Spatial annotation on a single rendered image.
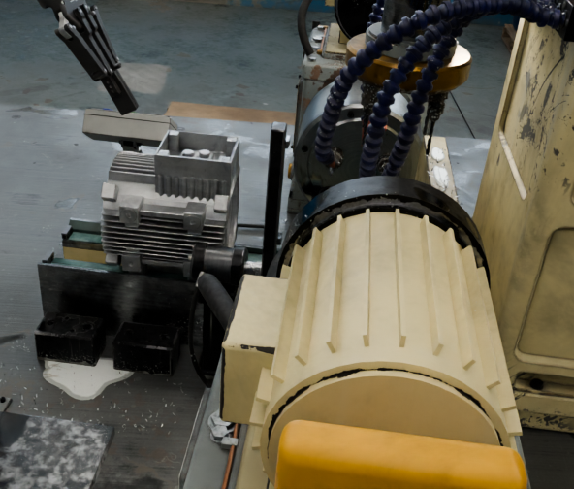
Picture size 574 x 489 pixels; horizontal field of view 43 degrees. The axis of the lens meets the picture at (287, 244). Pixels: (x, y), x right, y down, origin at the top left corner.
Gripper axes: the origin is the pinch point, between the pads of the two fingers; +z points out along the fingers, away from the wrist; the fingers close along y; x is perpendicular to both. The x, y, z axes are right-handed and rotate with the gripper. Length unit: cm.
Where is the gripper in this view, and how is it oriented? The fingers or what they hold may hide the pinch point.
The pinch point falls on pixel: (119, 92)
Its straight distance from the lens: 126.7
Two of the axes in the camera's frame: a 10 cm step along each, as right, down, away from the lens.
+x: -9.0, 3.0, 3.2
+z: 4.2, 8.0, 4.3
